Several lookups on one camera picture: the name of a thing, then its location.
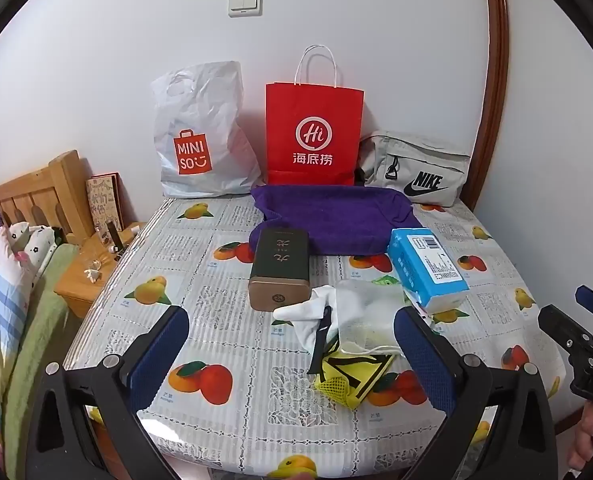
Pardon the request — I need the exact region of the purple towel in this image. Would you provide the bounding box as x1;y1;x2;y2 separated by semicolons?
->
249;185;423;263

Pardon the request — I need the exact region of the white sock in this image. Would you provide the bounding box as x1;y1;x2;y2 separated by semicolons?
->
273;285;339;353

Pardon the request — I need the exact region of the yellow mesh pouch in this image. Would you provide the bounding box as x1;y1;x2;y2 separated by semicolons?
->
313;342;397;412

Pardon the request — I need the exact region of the wooden nightstand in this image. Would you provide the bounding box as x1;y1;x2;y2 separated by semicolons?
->
54;221;147;319

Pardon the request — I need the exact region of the wooden headboard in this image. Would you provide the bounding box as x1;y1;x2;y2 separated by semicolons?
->
0;150;98;247

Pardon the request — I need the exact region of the red paper bag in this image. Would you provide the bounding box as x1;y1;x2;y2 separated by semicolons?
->
265;45;365;187

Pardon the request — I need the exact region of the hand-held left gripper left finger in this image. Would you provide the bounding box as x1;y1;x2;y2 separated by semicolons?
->
26;305;192;480

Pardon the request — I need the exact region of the fruit printed tablecloth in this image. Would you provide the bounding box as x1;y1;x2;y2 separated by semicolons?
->
61;195;568;480

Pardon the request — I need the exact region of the person's right hand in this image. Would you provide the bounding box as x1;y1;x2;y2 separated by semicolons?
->
567;405;593;467

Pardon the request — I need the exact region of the white mesh drawstring bag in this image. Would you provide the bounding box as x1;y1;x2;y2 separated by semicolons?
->
333;280;413;361

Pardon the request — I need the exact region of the white plastic shopping bag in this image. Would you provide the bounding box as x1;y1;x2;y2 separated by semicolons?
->
150;61;263;199

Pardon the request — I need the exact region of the white dotted pillow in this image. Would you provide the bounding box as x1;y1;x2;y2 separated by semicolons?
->
6;221;61;281

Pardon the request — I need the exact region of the dark green tin box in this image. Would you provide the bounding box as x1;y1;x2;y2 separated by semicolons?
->
248;227;312;310

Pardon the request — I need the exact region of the white light switch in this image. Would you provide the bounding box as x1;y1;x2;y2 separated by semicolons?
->
228;0;264;17

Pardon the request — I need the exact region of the grey waist bag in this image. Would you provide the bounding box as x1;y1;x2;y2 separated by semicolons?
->
359;131;472;207

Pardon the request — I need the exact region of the blue tissue pack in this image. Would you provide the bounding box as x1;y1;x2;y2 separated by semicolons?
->
387;227;469;310

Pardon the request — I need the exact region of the wooden door frame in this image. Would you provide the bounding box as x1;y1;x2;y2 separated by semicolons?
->
459;0;511;211

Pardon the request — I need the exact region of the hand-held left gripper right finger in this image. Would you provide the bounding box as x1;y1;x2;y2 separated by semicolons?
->
393;305;552;480

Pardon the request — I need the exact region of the green bed sheet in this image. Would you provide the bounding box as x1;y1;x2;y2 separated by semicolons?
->
4;244;80;467

